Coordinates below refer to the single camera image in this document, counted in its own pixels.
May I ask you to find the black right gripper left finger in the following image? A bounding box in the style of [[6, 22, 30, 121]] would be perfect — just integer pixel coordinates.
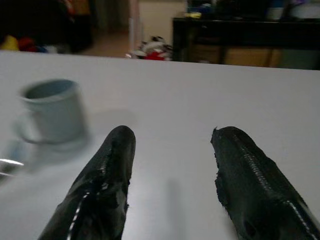
[[37, 125, 137, 240]]

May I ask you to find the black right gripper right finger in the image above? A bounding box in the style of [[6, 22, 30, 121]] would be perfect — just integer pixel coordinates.
[[210, 126, 320, 240]]

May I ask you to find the pale blue ceramic mug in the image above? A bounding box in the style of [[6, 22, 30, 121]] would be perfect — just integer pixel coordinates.
[[14, 78, 87, 145]]

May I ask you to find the silver metal cutlery piece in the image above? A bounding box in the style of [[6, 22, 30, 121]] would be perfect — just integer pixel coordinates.
[[0, 158, 25, 181]]

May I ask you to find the pile of colourful clothes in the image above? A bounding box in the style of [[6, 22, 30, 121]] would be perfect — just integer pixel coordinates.
[[124, 36, 173, 62]]

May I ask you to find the black console table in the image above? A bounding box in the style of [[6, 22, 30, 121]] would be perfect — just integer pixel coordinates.
[[172, 16, 320, 71]]

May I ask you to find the red plush toy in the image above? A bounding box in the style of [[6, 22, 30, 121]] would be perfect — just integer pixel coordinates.
[[17, 37, 36, 52]]

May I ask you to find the yellow plush toy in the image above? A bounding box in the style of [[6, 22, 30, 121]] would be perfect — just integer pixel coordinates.
[[0, 34, 20, 52]]

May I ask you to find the dark sofa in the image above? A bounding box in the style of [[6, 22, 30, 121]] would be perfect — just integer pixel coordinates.
[[0, 0, 95, 53]]

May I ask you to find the white container on console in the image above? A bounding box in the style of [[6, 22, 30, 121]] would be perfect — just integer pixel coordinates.
[[264, 0, 285, 21]]

